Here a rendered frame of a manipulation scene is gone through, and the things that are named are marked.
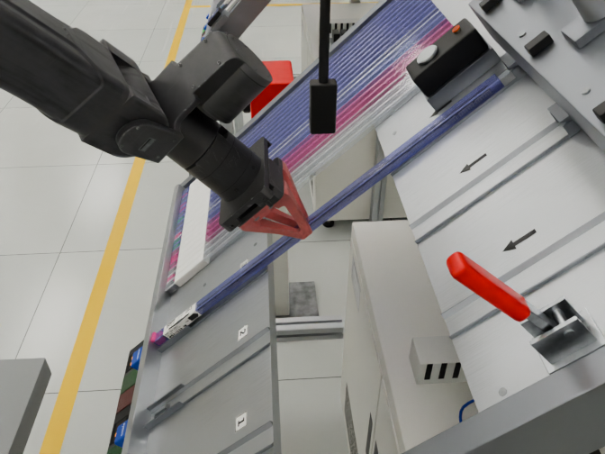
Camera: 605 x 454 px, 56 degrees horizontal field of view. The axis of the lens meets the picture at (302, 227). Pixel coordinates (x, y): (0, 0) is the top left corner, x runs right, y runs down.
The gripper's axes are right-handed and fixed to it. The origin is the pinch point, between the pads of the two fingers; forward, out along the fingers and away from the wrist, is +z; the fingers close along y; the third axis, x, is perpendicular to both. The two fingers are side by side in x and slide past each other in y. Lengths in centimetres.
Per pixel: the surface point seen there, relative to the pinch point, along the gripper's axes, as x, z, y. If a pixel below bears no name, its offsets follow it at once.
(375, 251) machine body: 8.5, 31.2, 28.2
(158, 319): 25.6, -0.4, 3.3
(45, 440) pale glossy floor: 107, 23, 33
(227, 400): 12.4, 0.9, -15.6
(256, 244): 8.5, 1.0, 5.1
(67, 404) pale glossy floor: 105, 25, 43
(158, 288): 25.7, -1.2, 8.6
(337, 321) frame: 33, 50, 40
